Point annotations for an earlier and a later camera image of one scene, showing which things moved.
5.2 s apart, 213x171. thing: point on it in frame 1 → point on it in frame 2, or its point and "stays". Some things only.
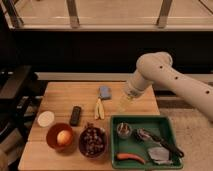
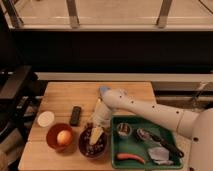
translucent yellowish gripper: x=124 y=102 → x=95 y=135
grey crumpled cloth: x=159 y=155 stays
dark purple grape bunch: x=92 y=141 stays
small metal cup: x=124 y=130 stays
